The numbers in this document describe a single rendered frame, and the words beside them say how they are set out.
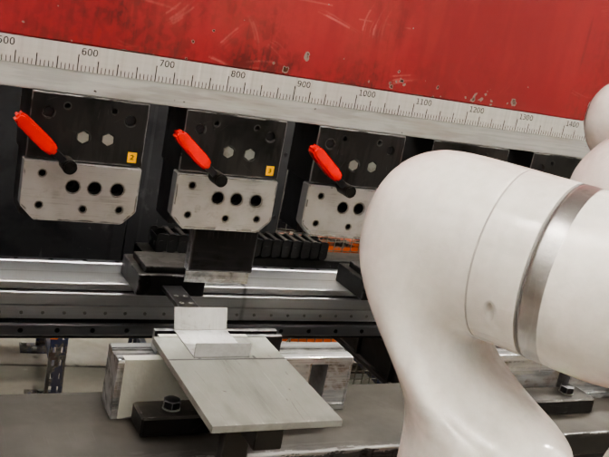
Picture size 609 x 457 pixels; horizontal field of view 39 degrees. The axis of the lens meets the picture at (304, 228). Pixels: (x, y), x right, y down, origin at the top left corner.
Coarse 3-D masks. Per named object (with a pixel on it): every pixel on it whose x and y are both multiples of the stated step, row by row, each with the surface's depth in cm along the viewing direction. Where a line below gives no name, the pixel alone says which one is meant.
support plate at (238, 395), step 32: (160, 352) 123; (256, 352) 128; (192, 384) 113; (224, 384) 115; (256, 384) 117; (288, 384) 119; (224, 416) 107; (256, 416) 108; (288, 416) 110; (320, 416) 112
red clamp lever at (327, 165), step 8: (312, 152) 121; (320, 152) 121; (320, 160) 122; (328, 160) 122; (320, 168) 124; (328, 168) 123; (336, 168) 124; (328, 176) 124; (336, 176) 124; (336, 184) 128; (344, 184) 125; (344, 192) 125; (352, 192) 125
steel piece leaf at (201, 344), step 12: (180, 336) 128; (192, 336) 128; (204, 336) 129; (216, 336) 130; (228, 336) 131; (192, 348) 124; (204, 348) 122; (216, 348) 123; (228, 348) 124; (240, 348) 124
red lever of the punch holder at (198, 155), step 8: (176, 136) 112; (184, 136) 112; (184, 144) 112; (192, 144) 113; (192, 152) 113; (200, 152) 114; (200, 160) 114; (208, 160) 115; (208, 168) 115; (208, 176) 118; (216, 176) 116; (224, 176) 116; (216, 184) 116; (224, 184) 116
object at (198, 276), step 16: (192, 240) 125; (208, 240) 126; (224, 240) 127; (240, 240) 128; (256, 240) 129; (192, 256) 126; (208, 256) 127; (224, 256) 128; (240, 256) 129; (192, 272) 128; (208, 272) 129; (224, 272) 130; (240, 272) 130
